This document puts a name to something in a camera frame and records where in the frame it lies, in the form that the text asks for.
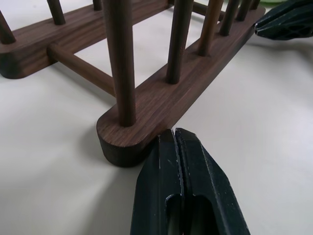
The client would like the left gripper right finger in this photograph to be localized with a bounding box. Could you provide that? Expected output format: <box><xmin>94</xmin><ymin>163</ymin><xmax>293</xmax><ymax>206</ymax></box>
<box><xmin>174</xmin><ymin>127</ymin><xmax>252</xmax><ymax>235</ymax></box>

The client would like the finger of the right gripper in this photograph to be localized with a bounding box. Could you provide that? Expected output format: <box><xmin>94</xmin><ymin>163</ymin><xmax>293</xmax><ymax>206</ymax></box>
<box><xmin>254</xmin><ymin>0</ymin><xmax>313</xmax><ymax>39</ymax></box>

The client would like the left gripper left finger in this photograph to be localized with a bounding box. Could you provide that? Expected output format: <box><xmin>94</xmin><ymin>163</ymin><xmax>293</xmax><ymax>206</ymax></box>
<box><xmin>131</xmin><ymin>129</ymin><xmax>185</xmax><ymax>235</ymax></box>

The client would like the dark wooden dish rack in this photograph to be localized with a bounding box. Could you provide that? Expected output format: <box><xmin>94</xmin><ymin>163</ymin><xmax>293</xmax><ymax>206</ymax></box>
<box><xmin>0</xmin><ymin>0</ymin><xmax>267</xmax><ymax>168</ymax></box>

